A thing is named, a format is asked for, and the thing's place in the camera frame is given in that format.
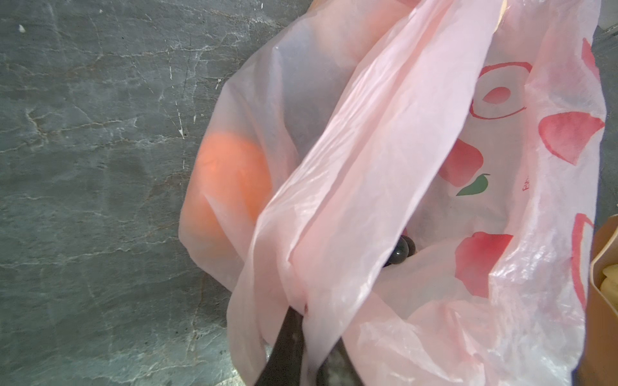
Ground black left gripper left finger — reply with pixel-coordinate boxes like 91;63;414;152
255;307;304;386

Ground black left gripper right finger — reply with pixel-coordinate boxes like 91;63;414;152
315;339;364;386

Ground orange fake fruit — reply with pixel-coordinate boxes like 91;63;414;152
180;132;272;244

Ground pink plastic bag fruit print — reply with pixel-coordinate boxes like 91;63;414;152
179;1;607;385

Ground pink scalloped plate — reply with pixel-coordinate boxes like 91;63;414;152
575;216;617;385

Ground beige fake fruit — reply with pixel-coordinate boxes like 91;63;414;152
600;264;618;310

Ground dark fake grapes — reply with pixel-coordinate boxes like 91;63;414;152
384;235;416;267

